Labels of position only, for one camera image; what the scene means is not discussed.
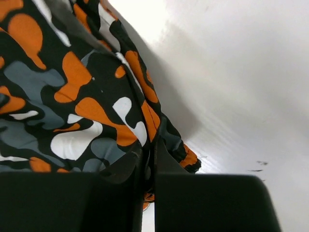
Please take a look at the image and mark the orange black camouflage shorts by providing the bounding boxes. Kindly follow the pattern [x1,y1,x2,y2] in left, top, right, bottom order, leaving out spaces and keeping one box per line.
[0,0,201,207]

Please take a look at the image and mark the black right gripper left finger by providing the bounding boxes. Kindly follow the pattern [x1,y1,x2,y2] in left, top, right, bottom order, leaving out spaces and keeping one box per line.
[0,144,144,232]

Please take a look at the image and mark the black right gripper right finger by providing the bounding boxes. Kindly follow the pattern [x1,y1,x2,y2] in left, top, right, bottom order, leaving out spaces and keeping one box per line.
[154,140,281,232]

